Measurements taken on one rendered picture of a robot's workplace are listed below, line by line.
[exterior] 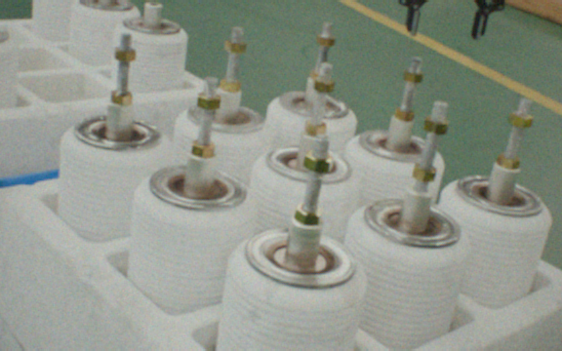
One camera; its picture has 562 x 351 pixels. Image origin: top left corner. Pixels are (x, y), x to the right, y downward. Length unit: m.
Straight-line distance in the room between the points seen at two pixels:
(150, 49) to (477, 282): 0.54
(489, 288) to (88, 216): 0.34
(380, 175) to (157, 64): 0.41
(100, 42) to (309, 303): 0.71
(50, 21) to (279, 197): 0.67
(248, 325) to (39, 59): 0.76
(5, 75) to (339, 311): 0.55
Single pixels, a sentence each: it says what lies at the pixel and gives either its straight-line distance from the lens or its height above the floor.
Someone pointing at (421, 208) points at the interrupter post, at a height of 0.27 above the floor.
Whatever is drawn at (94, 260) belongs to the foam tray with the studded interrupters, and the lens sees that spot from 0.65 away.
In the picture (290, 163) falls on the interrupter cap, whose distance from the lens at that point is 0.69.
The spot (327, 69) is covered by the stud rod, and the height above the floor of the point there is 0.34.
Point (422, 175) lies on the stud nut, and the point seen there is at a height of 0.30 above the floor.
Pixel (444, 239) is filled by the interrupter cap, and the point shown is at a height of 0.25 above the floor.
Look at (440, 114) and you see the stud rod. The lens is 0.59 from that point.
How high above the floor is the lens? 0.51
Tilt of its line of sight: 23 degrees down
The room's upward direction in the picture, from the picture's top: 9 degrees clockwise
